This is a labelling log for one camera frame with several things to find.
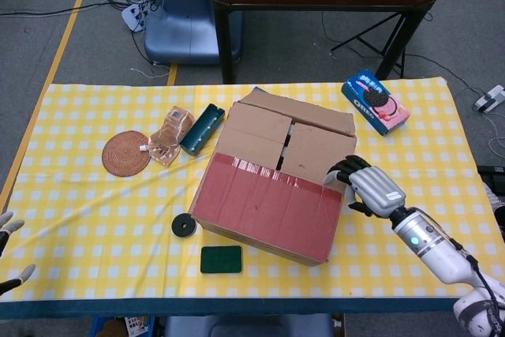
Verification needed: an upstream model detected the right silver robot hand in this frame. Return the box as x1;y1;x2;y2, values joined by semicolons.
322;154;407;219

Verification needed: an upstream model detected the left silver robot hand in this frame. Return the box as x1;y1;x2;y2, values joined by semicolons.
0;210;36;297

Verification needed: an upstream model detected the red cardboard box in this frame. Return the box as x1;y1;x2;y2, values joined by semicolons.
188;86;358;268

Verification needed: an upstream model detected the blue Oreo cookie box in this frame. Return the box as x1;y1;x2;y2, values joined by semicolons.
341;69;410;137

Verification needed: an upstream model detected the yellow checkered tablecloth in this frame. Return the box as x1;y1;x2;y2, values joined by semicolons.
0;76;494;301

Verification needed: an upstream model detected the round woven rattan coaster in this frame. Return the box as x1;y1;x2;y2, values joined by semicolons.
101;130;152;177

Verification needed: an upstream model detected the white power strip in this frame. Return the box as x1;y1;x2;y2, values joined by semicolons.
473;84;505;113
121;1;153;33

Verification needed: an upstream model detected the green scouring sponge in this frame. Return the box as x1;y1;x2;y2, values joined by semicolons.
200;245;243;275

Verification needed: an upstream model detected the black round disc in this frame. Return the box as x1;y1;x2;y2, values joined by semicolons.
170;213;196;238

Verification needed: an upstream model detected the dark teal oblong case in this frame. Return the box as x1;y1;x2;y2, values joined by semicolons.
179;103;226;156

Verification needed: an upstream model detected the blue grey padded seat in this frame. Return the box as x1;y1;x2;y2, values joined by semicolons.
163;313;335;337

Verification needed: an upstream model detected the long black floor cable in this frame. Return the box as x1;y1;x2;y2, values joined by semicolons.
0;0;131;18

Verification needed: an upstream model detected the blue grey machine pedestal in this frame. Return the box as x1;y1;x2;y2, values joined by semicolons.
144;0;244;66

